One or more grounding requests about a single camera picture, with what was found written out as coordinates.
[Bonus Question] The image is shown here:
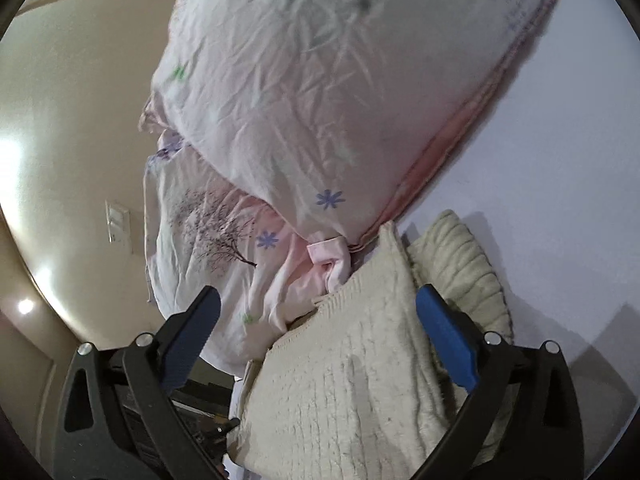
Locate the cream cable-knit sweater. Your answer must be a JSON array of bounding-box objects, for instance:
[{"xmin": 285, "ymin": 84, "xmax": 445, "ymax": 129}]
[{"xmin": 228, "ymin": 210, "xmax": 513, "ymax": 479}]

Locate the pink floral pillow with tree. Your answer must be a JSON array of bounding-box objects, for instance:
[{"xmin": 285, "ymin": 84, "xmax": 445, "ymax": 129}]
[{"xmin": 143, "ymin": 130, "xmax": 350, "ymax": 377}]

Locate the pink floral pillow with stars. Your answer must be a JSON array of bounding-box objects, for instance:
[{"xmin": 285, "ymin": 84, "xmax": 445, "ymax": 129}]
[{"xmin": 140, "ymin": 0, "xmax": 554, "ymax": 248}]

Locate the white wall light switch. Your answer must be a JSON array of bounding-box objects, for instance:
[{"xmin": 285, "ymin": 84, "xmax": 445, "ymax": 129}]
[{"xmin": 105, "ymin": 200, "xmax": 132, "ymax": 254}]

